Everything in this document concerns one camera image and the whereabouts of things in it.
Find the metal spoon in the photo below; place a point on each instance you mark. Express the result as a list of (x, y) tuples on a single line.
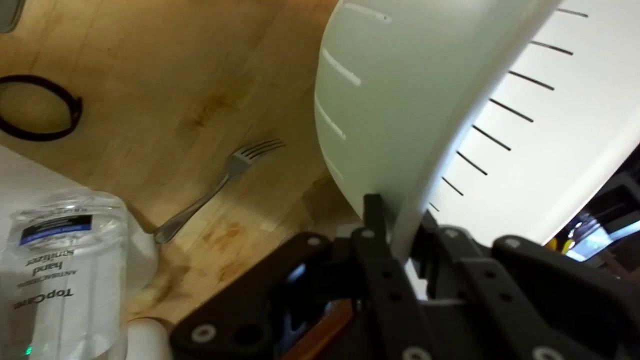
[(237, 163)]

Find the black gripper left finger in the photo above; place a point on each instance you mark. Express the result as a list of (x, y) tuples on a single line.
[(386, 286)]

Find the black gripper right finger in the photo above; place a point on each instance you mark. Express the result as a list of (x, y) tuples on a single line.
[(506, 292)]

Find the clear hand sanitizer bottle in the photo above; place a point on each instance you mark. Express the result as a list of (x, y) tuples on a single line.
[(66, 286)]

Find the white plastic colander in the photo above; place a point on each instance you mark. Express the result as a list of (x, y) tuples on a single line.
[(412, 81)]

